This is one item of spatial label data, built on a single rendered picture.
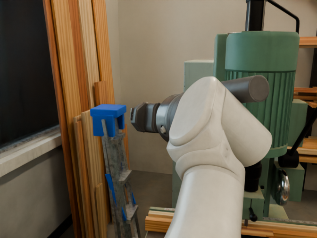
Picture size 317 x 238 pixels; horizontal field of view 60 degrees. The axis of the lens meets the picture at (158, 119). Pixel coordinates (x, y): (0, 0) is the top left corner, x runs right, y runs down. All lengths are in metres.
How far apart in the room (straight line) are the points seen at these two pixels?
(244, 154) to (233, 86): 0.09
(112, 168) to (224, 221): 1.33
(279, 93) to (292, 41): 0.12
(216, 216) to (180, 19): 2.95
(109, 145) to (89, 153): 0.58
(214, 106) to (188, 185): 0.09
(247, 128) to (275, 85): 0.37
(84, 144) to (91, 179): 0.27
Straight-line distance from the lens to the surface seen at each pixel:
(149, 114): 0.48
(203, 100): 0.31
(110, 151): 1.54
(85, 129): 2.05
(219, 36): 0.95
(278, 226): 0.96
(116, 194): 1.63
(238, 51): 0.71
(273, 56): 0.70
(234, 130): 0.34
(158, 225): 0.94
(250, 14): 0.90
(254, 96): 0.36
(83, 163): 2.11
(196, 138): 0.28
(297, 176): 1.05
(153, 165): 3.48
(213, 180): 0.27
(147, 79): 3.23
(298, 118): 1.01
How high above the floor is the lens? 1.46
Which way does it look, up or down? 14 degrees down
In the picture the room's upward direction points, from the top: straight up
